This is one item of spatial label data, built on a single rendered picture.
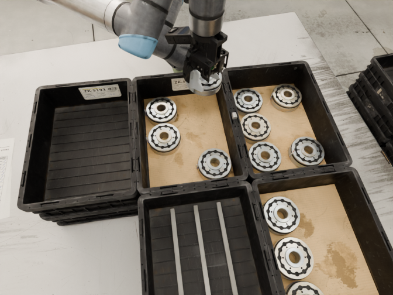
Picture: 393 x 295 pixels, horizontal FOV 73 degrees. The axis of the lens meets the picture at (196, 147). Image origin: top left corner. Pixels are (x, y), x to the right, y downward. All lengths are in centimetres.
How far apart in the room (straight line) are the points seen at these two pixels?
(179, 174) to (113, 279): 37
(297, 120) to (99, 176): 68
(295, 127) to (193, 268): 56
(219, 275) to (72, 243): 48
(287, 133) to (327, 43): 182
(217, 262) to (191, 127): 42
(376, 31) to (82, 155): 271
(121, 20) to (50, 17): 234
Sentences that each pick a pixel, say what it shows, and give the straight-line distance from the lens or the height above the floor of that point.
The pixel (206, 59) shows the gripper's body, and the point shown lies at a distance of 66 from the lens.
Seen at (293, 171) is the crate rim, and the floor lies 93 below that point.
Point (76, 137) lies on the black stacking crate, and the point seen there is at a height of 83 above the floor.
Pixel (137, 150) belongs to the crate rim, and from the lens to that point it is 76.
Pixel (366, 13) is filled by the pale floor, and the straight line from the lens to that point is 320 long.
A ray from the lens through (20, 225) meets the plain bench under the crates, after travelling 106.
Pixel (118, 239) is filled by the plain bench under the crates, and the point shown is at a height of 70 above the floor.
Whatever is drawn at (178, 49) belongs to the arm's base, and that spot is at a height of 85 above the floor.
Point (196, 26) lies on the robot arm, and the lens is 61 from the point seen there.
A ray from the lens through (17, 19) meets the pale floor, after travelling 305.
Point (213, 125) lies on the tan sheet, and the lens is 90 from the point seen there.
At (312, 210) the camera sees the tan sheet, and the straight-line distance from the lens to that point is 86.
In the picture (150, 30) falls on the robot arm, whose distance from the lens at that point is 59.
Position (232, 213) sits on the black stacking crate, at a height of 83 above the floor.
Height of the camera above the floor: 159
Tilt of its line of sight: 63 degrees down
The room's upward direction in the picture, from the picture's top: 3 degrees clockwise
